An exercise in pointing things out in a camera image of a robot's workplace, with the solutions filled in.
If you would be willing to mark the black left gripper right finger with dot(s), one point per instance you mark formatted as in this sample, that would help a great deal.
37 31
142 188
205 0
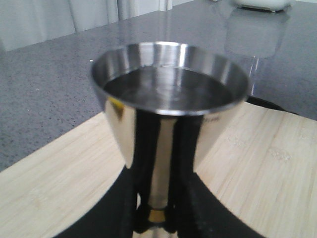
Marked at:
213 213

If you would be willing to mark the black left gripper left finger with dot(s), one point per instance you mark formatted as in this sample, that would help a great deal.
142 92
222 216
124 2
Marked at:
111 217

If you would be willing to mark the steel hourglass jigger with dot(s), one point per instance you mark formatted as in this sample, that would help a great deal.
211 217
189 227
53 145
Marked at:
167 103

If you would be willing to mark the light wooden cutting board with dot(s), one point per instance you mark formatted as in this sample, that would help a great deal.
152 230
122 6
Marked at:
263 168

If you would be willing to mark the grey curtain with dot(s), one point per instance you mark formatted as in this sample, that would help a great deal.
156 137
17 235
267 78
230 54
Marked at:
27 22

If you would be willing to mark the white appliance on counter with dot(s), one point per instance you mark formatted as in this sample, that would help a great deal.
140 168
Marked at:
268 5

